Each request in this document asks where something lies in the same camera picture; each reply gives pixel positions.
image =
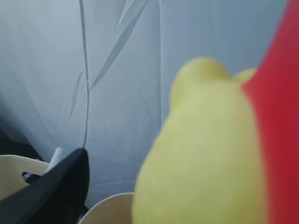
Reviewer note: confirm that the cream bin marked O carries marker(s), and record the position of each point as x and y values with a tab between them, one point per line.
114	209

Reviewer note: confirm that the light blue backdrop curtain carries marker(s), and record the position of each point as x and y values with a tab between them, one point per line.
97	73

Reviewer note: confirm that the whole yellow rubber chicken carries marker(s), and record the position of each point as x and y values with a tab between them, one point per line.
228	152

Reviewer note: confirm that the cream bin marked X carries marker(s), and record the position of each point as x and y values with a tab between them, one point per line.
11	169

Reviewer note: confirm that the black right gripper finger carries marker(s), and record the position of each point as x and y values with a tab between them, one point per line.
56	197

